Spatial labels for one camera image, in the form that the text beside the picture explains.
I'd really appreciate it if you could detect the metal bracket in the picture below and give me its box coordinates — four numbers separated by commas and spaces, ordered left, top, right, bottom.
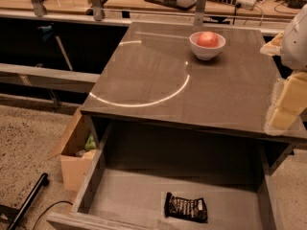
194, 0, 207, 27
91, 0, 105, 21
31, 0, 46, 17

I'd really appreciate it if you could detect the green item in box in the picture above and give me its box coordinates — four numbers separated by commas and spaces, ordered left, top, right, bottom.
84, 135, 97, 151

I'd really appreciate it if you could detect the grey metal rail beam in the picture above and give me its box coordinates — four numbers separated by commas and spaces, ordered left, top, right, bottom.
0, 63, 99, 93

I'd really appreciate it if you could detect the left metal bracket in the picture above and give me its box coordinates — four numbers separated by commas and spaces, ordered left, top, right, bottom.
31, 0, 46, 17

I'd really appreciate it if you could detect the black rxbar chocolate wrapper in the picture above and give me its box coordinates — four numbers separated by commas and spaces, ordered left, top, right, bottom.
164, 192, 208, 223

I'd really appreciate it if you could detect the red apple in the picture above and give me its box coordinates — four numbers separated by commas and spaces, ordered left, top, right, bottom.
197, 32, 219, 48

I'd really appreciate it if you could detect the brown cardboard box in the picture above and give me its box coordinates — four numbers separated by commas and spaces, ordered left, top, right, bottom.
49, 109, 95, 192

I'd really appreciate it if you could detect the open grey top drawer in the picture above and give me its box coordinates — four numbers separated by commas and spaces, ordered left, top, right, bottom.
47, 122, 285, 230

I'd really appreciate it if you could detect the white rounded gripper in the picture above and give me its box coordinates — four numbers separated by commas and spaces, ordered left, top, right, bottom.
260, 5, 307, 136

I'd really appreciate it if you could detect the black floor cable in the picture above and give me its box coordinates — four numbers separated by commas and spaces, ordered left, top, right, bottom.
32, 200, 74, 230

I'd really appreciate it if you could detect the white ceramic bowl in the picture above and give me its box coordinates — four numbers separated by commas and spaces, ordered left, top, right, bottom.
189, 32, 225, 60

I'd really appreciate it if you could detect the black tube on floor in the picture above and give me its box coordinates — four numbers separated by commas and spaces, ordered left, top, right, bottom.
7, 172, 49, 230

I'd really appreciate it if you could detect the right metal bracket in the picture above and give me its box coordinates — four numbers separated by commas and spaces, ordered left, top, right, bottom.
194, 0, 207, 27

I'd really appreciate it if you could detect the grey cabinet with counter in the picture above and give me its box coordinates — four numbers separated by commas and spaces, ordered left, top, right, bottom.
80, 21, 307, 177

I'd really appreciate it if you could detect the middle metal bracket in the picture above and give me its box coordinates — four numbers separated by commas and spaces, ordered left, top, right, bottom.
91, 0, 105, 21

